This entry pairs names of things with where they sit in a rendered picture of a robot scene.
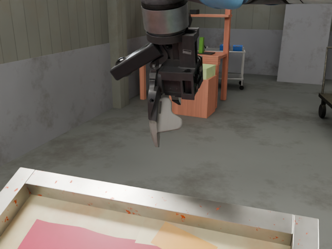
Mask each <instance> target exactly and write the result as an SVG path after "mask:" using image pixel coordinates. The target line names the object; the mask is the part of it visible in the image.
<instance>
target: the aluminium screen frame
mask: <svg viewBox="0 0 332 249"><path fill-rule="evenodd" d="M31 194H32V195H37V196H42V197H47V198H52V199H57V200H62V201H67V202H72V203H76V204H81V205H86V206H91V207H96V208H103V209H108V210H113V211H118V212H123V213H128V214H133V215H138V216H142V217H147V218H153V219H158V220H163V221H168V222H173V223H178V224H183V225H188V226H193V227H198V228H203V229H208V230H212V231H217V232H222V233H227V234H232V235H237V236H242V237H247V238H252V239H257V240H262V241H267V242H272V243H277V244H282V245H287V246H290V249H319V220H318V219H317V218H311V217H306V216H300V215H293V214H289V213H283V212H277V211H271V210H266V209H260V208H254V207H247V206H241V205H235V204H229V203H224V202H218V201H212V200H206V199H201V198H195V197H189V196H184V195H178V194H172V193H166V192H161V191H155V190H149V189H143V188H138V187H132V186H126V185H120V184H115V183H109V182H103V181H98V180H92V179H86V178H80V177H75V176H69V175H63V174H57V173H52V172H46V171H40V170H34V169H29V168H23V167H20V168H19V169H18V171H17V172H16V173H15V174H14V175H13V177H12V178H11V179H10V180H9V182H8V183H7V184H6V185H5V187H4V188H3V189H2V190H1V192H0V236H1V235H2V234H3V232H4V231H5V229H6V228H7V227H8V225H9V224H10V223H11V221H12V220H13V218H14V217H15V216H16V214H17V213H18V211H19V210H20V209H21V207H22V206H23V204H24V203H25V202H26V201H27V199H28V198H29V196H30V195H31Z"/></svg>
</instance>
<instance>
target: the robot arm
mask: <svg viewBox="0 0 332 249"><path fill-rule="evenodd" d="M188 1H192V2H196V3H200V4H204V5H206V6H208V7H211V8H215V9H237V8H239V7H241V5H242V4H265V5H279V4H332V0H141V8H142V16H143V24H144V29H145V31H146V36H147V41H149V43H147V44H146V45H144V46H143V47H141V48H139V49H138V50H136V51H135V52H133V53H132V54H130V55H128V56H127V57H121V58H119V59H118V60H117V61H116V63H115V66H114V67H113V68H112V69H111V70H110V73H111V74H112V76H113V77H114V78H115V80H117V81H118V80H120V79H122V78H123V77H128V76H130V75H131V74H132V73H133V72H134V71H136V70H137V69H139V68H141V67H142V66H144V65H146V64H148V63H149V62H151V61H152V62H151V63H150V68H151V69H150V73H149V91H148V119H149V127H150V133H151V137H152V140H153V142H154V145H155V147H159V145H160V132H166V131H172V130H178V129H180V128H181V127H182V119H181V118H180V117H179V116H177V115H176V114H174V113H173V112H172V101H173V102H175V103H176V104H178V105H181V98H182V99H186V100H195V95H196V93H197V92H198V89H199V88H200V86H201V84H202V82H203V56H199V55H198V51H197V38H198V36H199V28H188V26H189V14H188ZM163 93H165V95H170V96H171V99H172V101H171V100H170V99H169V98H168V97H163V98H161V95H162V94H163Z"/></svg>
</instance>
